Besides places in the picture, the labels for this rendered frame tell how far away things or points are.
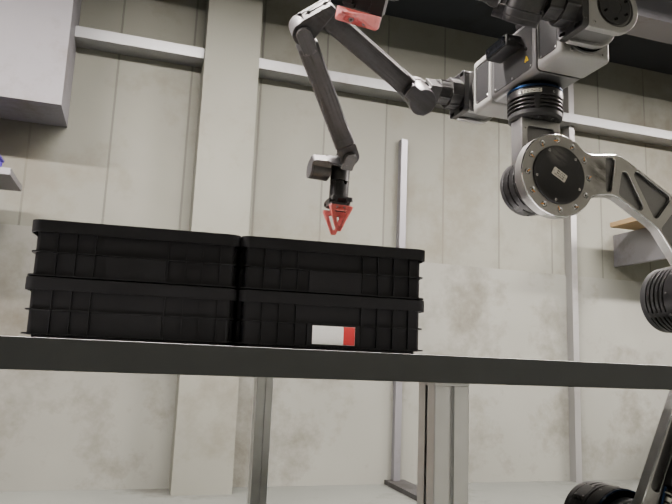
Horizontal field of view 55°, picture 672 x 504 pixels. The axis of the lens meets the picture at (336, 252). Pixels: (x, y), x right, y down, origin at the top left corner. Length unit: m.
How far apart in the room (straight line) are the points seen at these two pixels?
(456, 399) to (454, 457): 0.09
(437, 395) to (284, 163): 2.93
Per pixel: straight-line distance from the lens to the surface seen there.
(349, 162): 1.88
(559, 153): 1.61
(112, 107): 3.82
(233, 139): 3.62
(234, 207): 3.52
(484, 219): 4.26
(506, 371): 1.03
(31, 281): 1.34
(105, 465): 3.62
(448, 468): 1.05
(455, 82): 1.90
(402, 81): 1.84
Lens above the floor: 0.69
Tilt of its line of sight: 9 degrees up
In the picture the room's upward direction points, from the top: 2 degrees clockwise
